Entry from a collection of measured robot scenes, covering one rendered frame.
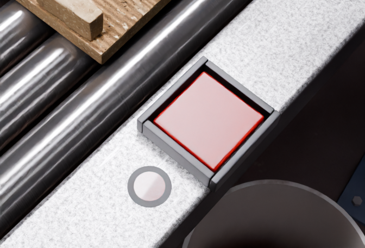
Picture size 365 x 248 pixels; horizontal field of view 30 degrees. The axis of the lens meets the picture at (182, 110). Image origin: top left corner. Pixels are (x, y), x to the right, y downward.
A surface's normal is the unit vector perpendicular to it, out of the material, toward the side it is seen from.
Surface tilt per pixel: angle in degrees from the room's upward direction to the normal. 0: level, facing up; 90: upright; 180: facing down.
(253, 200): 87
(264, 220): 87
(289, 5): 0
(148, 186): 0
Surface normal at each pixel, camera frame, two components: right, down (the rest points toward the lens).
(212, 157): 0.07, -0.48
